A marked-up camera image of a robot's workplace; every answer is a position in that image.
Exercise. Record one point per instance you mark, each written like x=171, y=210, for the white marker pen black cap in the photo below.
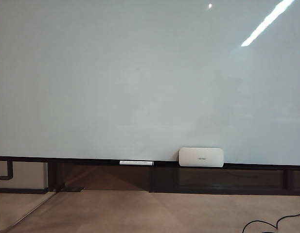
x=135, y=162

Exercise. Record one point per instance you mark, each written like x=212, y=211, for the large white whiteboard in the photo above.
x=91, y=109

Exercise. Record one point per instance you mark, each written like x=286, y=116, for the white rectangular board eraser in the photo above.
x=200, y=157

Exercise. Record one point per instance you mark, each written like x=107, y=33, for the black bent pipe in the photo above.
x=10, y=170

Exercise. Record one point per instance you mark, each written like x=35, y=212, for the black whiteboard tray rail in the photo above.
x=67, y=160

